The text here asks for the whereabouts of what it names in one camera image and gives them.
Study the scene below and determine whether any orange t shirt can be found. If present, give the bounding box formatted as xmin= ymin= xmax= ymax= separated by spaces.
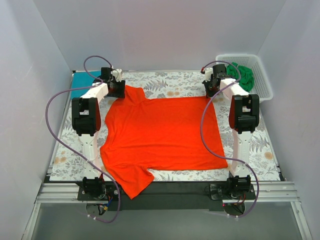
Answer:
xmin=100 ymin=86 xmax=228 ymax=199

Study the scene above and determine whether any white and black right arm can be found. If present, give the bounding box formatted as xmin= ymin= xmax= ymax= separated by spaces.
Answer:
xmin=200 ymin=60 xmax=260 ymax=203

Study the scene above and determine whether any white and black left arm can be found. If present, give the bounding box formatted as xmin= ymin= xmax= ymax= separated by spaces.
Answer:
xmin=71 ymin=67 xmax=126 ymax=200

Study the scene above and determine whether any folded teal t shirt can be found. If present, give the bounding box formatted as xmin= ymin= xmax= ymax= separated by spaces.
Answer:
xmin=70 ymin=71 xmax=95 ymax=100

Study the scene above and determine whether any crumpled green t shirt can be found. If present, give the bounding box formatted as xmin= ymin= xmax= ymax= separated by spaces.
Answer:
xmin=226 ymin=62 xmax=255 ymax=92

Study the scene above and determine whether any white plastic basket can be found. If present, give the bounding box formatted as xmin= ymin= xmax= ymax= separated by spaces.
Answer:
xmin=215 ymin=53 xmax=273 ymax=102

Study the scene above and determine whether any floral patterned table mat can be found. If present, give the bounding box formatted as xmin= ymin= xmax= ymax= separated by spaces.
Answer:
xmin=49 ymin=71 xmax=280 ymax=182

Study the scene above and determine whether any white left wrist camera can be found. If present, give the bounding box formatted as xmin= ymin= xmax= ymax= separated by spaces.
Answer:
xmin=111 ymin=68 xmax=123 ymax=82

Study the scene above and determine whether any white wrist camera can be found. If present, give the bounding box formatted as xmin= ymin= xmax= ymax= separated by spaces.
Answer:
xmin=111 ymin=68 xmax=123 ymax=82
xmin=204 ymin=67 xmax=213 ymax=82

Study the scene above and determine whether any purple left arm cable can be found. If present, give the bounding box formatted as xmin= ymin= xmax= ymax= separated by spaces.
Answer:
xmin=44 ymin=55 xmax=122 ymax=224

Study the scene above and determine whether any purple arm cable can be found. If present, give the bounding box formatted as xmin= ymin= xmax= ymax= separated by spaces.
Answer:
xmin=44 ymin=55 xmax=122 ymax=224
xmin=199 ymin=60 xmax=261 ymax=219

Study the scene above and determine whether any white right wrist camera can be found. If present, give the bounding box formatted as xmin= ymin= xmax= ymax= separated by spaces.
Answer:
xmin=204 ymin=67 xmax=213 ymax=82

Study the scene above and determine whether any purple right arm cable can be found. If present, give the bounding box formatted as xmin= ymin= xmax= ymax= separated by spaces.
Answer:
xmin=199 ymin=60 xmax=261 ymax=219

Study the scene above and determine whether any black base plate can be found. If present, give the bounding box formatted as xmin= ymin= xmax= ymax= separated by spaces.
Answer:
xmin=77 ymin=180 xmax=256 ymax=211

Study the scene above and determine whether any aluminium frame rail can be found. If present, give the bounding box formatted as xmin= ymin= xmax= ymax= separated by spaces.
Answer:
xmin=36 ymin=181 xmax=300 ymax=203

